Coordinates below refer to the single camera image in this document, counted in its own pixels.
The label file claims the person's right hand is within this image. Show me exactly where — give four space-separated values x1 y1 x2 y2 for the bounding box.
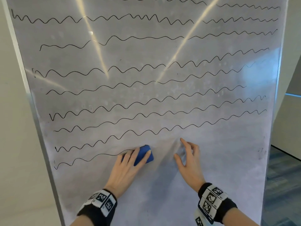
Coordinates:
173 137 207 193

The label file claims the person's left hand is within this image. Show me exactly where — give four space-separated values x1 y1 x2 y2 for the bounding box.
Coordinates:
103 148 152 199

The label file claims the white wrist camera unit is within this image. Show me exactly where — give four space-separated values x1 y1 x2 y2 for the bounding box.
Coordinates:
193 209 212 226

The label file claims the blue whiteboard eraser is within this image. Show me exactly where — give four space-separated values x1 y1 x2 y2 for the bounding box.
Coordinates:
121 145 154 166

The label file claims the white whiteboard with wavy lines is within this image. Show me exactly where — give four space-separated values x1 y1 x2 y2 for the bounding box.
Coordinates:
1 0 289 226

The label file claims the black wristband with marker tags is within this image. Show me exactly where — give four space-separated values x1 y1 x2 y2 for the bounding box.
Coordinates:
198 183 238 225
76 188 118 226

